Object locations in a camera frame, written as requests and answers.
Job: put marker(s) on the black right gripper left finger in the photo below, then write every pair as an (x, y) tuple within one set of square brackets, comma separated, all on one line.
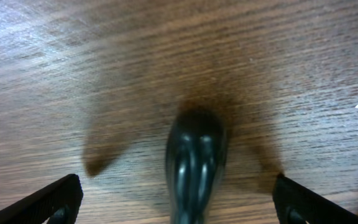
[(58, 202)]

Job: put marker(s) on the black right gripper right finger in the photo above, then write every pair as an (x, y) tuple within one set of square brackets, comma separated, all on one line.
[(295, 203)]

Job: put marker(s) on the black red screwdriver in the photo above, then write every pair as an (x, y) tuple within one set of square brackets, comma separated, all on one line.
[(195, 159)]

